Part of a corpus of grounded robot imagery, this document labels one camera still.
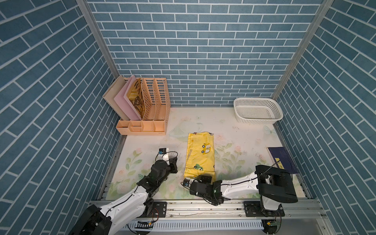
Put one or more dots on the green circuit board left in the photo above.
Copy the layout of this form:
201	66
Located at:
148	225

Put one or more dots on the aluminium corner post right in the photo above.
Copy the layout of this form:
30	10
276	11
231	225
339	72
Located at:
312	28

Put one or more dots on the green circuit board right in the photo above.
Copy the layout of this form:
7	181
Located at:
270	223

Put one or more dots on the pink board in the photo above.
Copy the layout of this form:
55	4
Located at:
124	103

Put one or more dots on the yellow black patterned book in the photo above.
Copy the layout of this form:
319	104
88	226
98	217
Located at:
135	96

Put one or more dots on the white perforated plastic basket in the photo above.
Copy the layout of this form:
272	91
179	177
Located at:
257	111

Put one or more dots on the orange plastic file organizer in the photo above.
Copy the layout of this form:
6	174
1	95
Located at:
157	104

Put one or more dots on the aluminium corner post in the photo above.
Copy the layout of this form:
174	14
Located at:
94	28
312	28

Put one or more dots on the yellow cartoon pillowcase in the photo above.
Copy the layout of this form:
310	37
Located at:
200	159

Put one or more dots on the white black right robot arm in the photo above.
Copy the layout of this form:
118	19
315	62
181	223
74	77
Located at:
274	186

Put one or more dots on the dark blue book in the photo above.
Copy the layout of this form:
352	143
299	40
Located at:
281	155

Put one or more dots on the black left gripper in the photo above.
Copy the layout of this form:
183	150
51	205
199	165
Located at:
173	165

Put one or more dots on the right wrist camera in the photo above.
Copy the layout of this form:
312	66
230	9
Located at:
187	182

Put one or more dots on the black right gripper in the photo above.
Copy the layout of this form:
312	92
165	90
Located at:
202	178

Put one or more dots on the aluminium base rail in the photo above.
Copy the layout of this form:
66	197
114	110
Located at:
236	214

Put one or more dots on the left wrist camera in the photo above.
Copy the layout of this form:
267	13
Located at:
164	154

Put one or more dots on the green circuit board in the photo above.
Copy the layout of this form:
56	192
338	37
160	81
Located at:
270	223
148	225

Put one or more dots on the aluminium corner post left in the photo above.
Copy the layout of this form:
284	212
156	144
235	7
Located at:
94	28

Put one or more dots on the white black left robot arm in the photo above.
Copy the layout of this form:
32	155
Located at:
108	219

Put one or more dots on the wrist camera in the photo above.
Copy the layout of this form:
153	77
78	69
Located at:
187	182
164	154

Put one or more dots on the beige board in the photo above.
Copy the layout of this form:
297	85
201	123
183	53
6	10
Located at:
110	94

